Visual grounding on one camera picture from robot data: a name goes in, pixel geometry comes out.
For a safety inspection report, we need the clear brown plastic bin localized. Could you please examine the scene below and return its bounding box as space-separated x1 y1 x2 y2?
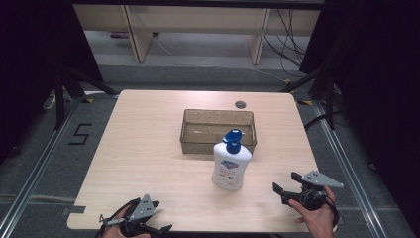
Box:
179 108 258 157

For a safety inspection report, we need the person's right hand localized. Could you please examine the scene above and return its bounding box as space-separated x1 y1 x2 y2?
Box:
288 186 338 238

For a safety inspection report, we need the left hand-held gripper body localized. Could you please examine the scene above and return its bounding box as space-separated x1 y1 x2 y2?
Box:
118 193 158 238

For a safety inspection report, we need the person's left hand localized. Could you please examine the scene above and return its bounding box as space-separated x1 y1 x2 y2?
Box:
102 210 152 238

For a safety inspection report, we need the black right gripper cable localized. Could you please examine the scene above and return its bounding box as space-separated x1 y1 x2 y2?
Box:
325 194 341 230

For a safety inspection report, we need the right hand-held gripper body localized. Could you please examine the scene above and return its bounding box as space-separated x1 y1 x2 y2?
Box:
280 170 345 212

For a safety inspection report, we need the grey tape piece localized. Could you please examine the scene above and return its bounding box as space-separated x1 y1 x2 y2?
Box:
60 204 87 216

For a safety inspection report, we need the black metal stand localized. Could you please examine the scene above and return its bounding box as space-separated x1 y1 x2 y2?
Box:
279 64 339 132
53 66 121 131

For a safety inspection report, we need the thin white cable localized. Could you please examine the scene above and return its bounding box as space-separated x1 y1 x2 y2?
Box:
151 35 289 83

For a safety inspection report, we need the dark curtain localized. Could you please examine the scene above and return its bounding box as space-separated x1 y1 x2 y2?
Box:
0 0 104 167
298 0 420 237

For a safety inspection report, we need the beige wooden furniture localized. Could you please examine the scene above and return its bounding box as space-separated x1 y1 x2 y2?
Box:
72 3 322 66

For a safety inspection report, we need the metal floor rail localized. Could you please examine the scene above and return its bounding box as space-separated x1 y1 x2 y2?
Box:
311 98 390 238
0 98 84 238

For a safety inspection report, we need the black cable bundle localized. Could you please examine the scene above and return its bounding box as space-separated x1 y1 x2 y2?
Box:
262 9 309 79

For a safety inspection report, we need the white pump bottle blue cap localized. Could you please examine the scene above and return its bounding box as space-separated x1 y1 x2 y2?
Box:
211 128 254 191

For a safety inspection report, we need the thick black floor cable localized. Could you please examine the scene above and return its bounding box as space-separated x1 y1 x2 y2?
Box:
303 111 342 132

